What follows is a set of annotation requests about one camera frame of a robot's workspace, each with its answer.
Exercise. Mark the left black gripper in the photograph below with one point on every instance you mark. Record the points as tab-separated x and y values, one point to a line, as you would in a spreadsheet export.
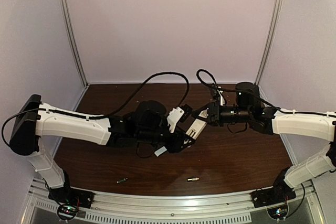
176	140

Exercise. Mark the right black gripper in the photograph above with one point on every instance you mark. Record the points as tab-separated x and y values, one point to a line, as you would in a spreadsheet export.
213	114

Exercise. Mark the white remote control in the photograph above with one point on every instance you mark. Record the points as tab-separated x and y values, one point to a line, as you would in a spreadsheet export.
196	128

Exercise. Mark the white battery cover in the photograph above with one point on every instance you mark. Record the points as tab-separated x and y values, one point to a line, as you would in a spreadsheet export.
160	151

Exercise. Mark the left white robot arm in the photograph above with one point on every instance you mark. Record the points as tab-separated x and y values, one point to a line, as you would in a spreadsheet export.
149	123

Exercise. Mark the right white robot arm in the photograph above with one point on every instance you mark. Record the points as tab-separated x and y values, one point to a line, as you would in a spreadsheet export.
268	119

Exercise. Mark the right circuit board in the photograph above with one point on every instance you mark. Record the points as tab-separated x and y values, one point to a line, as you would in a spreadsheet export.
278	212

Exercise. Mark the circuit board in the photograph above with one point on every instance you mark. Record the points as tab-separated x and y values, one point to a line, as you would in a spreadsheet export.
66	212
278	212

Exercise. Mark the left circuit board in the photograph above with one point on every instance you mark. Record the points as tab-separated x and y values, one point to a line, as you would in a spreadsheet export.
66	212

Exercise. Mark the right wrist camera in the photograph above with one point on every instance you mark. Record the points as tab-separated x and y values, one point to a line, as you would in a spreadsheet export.
217	95

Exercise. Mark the right aluminium frame post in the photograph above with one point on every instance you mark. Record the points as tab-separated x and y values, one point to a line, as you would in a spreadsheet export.
276	11

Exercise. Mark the aluminium frame post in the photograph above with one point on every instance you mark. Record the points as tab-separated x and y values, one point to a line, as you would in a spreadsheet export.
72	42
276	11

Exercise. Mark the front aluminium rail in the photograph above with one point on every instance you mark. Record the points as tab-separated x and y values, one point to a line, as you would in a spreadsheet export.
220	208

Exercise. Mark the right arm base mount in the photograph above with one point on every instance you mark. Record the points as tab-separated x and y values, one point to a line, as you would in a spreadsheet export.
278	193

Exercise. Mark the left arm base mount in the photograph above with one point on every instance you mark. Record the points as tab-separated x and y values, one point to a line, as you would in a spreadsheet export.
68	195

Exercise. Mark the left aluminium frame post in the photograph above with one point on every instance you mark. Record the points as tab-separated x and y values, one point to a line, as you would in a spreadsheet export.
72	42

